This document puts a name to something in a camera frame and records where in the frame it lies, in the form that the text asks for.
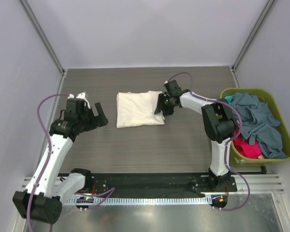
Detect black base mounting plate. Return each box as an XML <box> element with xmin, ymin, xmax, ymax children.
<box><xmin>91</xmin><ymin>173</ymin><xmax>237</xmax><ymax>199</ymax></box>

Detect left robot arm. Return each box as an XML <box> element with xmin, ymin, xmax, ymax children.
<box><xmin>13</xmin><ymin>92</ymin><xmax>108</xmax><ymax>225</ymax></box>

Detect teal t shirt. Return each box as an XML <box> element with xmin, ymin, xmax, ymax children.
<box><xmin>225</xmin><ymin>95</ymin><xmax>233</xmax><ymax>102</ymax></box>

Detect aluminium frame rail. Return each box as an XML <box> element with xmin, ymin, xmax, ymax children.
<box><xmin>21</xmin><ymin>174</ymin><xmax>285</xmax><ymax>194</ymax></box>

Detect left aluminium corner post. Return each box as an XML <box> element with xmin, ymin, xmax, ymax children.
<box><xmin>18</xmin><ymin>0</ymin><xmax>65</xmax><ymax>75</ymax></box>

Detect cream white t shirt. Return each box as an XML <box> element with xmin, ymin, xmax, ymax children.
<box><xmin>116</xmin><ymin>91</ymin><xmax>165</xmax><ymax>129</ymax></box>

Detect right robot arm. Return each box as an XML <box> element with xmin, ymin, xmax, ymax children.
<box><xmin>154</xmin><ymin>80</ymin><xmax>238</xmax><ymax>191</ymax></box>

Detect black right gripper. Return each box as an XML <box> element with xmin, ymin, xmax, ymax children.
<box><xmin>154</xmin><ymin>94</ymin><xmax>174</xmax><ymax>116</ymax></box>

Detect olive green plastic bin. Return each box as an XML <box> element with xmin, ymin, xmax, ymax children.
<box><xmin>220</xmin><ymin>88</ymin><xmax>290</xmax><ymax>166</ymax></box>

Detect red t shirt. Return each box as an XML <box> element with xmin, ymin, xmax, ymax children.
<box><xmin>233</xmin><ymin>135</ymin><xmax>263</xmax><ymax>159</ymax></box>

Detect right aluminium corner post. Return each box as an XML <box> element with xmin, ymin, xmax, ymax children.
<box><xmin>231</xmin><ymin>0</ymin><xmax>276</xmax><ymax>74</ymax></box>

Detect grey blue t shirt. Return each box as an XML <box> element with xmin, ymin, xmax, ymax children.
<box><xmin>231</xmin><ymin>92</ymin><xmax>288</xmax><ymax>159</ymax></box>

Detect white slotted cable duct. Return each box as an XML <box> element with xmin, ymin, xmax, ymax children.
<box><xmin>64</xmin><ymin>195</ymin><xmax>212</xmax><ymax>206</ymax></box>

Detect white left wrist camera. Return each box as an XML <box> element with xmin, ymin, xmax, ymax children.
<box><xmin>68</xmin><ymin>92</ymin><xmax>91</xmax><ymax>109</ymax></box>

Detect aluminium corner post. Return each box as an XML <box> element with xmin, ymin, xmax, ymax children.
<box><xmin>18</xmin><ymin>0</ymin><xmax>65</xmax><ymax>75</ymax></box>
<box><xmin>231</xmin><ymin>0</ymin><xmax>276</xmax><ymax>74</ymax></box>

